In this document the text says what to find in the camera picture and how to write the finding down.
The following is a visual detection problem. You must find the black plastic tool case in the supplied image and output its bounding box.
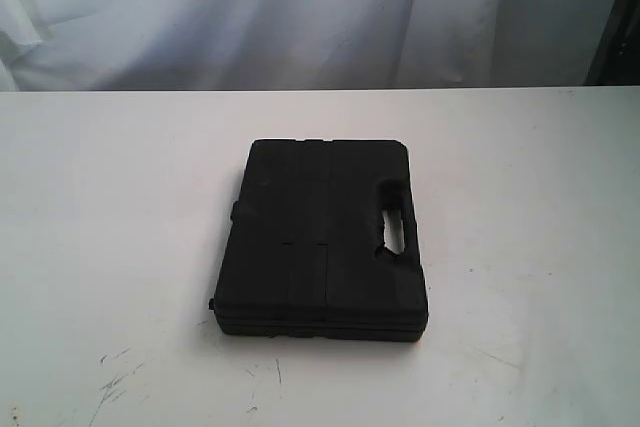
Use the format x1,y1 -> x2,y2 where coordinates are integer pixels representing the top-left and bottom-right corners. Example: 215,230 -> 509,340
209,139 -> 429,342

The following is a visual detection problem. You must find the white backdrop curtain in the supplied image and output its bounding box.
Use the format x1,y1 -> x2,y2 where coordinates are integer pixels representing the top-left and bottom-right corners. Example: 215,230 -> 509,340
1,0 -> 614,91

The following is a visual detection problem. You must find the black stand pole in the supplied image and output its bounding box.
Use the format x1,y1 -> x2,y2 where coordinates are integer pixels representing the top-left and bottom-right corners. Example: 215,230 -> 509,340
584,0 -> 639,86

